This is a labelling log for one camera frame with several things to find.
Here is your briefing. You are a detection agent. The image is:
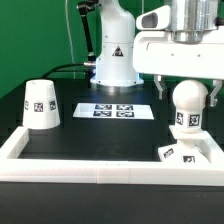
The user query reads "white lamp bulb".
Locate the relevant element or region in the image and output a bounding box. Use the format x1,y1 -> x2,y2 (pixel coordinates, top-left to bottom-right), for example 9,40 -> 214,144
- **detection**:
172,80 -> 208,133

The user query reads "white U-shaped fence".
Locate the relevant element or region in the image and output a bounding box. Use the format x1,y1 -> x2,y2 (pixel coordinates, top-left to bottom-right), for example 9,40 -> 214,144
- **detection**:
0,126 -> 224,186

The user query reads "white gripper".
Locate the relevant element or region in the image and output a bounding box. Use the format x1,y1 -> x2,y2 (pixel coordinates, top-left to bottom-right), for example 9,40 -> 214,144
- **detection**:
133,4 -> 224,107

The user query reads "white thin cable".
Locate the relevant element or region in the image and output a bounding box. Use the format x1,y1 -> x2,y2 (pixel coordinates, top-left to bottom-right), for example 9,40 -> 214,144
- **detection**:
65,0 -> 76,80

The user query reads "black cable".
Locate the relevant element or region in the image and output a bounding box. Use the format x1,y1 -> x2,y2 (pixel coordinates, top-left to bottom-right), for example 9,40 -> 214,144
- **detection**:
42,62 -> 98,80

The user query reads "white lamp shade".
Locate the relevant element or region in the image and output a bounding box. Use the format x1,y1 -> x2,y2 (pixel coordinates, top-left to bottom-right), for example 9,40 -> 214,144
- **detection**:
22,79 -> 60,130

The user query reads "white lamp base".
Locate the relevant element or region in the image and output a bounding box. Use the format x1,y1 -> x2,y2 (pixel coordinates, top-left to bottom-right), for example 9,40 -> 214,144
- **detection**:
158,125 -> 209,164

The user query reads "white marker sheet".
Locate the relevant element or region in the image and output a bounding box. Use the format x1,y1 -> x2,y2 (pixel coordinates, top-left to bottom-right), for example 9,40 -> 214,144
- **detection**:
73,103 -> 154,120

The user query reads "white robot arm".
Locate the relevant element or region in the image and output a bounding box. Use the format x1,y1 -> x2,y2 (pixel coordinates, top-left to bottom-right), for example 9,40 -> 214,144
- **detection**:
93,0 -> 224,106

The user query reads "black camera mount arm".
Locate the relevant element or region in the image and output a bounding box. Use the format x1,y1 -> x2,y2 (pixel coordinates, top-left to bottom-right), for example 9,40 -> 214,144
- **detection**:
76,0 -> 100,69

